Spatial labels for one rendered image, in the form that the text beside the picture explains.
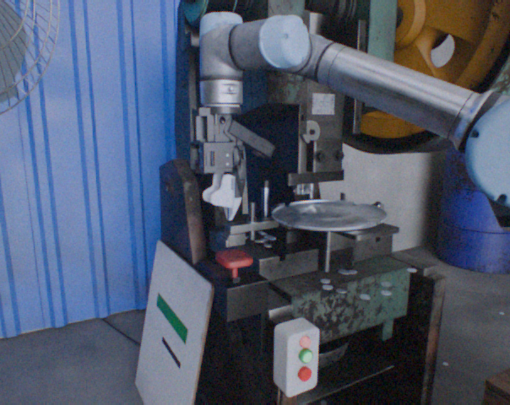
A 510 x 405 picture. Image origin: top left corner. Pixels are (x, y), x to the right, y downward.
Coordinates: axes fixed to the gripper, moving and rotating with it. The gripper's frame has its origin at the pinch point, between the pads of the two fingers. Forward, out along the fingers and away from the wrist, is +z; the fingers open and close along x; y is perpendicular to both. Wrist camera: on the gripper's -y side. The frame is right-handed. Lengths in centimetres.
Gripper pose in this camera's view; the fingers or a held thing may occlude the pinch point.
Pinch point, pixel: (232, 213)
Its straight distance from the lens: 74.7
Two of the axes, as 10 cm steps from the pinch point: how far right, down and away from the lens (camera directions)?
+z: 0.0, 9.8, 2.1
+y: -8.8, 1.0, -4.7
